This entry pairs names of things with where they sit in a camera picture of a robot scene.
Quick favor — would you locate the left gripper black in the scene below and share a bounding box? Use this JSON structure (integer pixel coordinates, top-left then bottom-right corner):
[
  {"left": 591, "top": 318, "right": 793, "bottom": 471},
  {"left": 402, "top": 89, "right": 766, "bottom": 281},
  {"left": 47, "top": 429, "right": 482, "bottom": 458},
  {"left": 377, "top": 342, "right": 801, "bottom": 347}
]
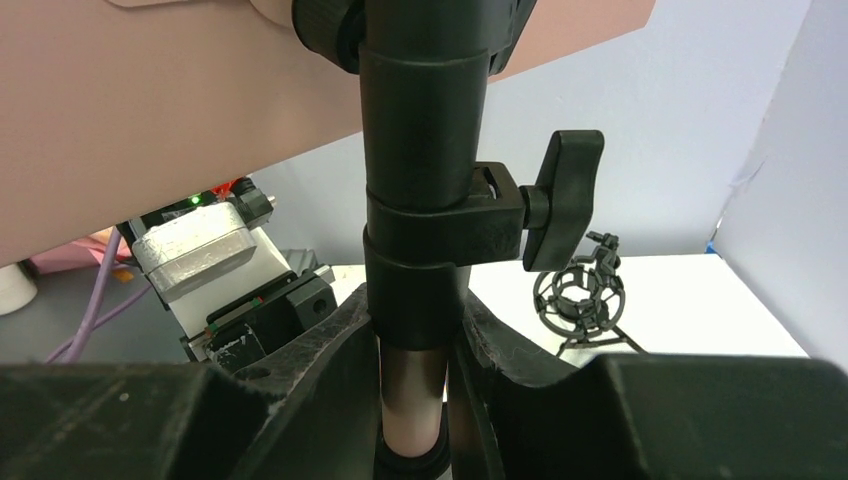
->
[{"left": 115, "top": 175, "right": 338, "bottom": 364}]

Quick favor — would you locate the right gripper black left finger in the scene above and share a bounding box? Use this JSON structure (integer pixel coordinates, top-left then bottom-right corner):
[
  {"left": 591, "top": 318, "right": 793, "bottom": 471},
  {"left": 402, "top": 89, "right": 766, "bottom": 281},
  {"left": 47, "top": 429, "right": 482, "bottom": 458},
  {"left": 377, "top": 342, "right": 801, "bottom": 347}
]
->
[{"left": 1, "top": 287, "right": 380, "bottom": 479}]

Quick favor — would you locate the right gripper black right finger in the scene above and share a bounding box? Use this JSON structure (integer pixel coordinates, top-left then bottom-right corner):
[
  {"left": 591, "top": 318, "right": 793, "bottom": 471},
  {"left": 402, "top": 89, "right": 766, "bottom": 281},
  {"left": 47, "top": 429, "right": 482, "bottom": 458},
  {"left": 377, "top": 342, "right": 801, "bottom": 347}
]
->
[{"left": 448, "top": 295, "right": 847, "bottom": 479}]

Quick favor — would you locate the pink perforated music stand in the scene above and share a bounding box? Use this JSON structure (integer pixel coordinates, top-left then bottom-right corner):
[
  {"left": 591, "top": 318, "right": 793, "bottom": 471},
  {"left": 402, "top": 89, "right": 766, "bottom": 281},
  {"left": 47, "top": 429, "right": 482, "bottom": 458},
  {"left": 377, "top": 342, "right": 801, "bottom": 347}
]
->
[{"left": 0, "top": 0, "right": 657, "bottom": 475}]

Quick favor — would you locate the left wrist camera silver box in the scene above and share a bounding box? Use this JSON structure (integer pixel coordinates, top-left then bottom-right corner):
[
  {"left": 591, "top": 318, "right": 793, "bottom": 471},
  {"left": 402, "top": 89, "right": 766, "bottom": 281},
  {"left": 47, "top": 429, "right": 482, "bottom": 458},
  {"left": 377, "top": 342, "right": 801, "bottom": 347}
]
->
[{"left": 131, "top": 202, "right": 257, "bottom": 304}]

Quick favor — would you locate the black microphone shock mount tripod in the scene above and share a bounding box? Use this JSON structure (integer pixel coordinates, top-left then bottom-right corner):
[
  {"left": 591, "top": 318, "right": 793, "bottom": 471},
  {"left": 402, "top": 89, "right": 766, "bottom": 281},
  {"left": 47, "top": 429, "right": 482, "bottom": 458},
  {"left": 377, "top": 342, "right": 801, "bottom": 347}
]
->
[{"left": 532, "top": 231, "right": 646, "bottom": 357}]

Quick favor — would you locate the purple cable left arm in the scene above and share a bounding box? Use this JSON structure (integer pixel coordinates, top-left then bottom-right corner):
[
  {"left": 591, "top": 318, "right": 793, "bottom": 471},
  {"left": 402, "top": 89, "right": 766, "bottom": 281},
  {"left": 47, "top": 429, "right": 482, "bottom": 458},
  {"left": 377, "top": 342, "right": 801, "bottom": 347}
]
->
[{"left": 44, "top": 227, "right": 154, "bottom": 364}]

